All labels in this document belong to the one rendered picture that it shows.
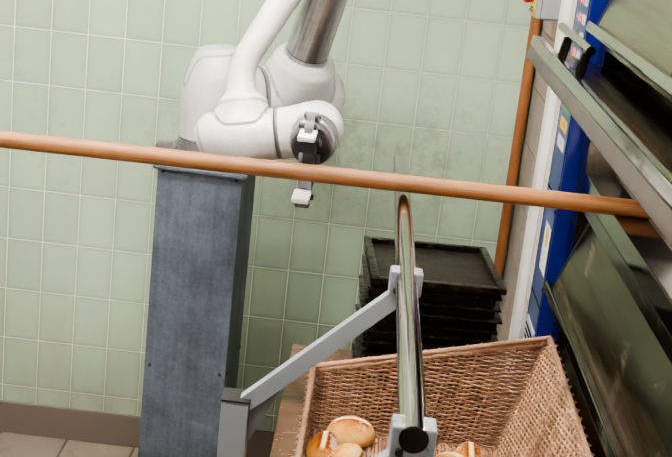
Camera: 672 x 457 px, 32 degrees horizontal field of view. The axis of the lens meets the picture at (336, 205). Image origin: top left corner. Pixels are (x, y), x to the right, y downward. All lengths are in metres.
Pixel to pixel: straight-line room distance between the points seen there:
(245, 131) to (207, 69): 0.45
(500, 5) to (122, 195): 1.16
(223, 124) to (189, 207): 0.49
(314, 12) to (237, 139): 0.49
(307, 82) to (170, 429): 0.92
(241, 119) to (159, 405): 0.92
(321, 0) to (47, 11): 0.92
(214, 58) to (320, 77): 0.25
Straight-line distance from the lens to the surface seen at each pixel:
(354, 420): 2.42
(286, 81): 2.78
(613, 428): 1.83
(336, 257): 3.34
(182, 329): 2.89
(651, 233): 2.01
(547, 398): 2.27
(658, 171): 1.26
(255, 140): 2.32
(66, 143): 2.09
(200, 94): 2.75
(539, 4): 2.86
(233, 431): 1.75
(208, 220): 2.78
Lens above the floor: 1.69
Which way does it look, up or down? 16 degrees down
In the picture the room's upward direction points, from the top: 6 degrees clockwise
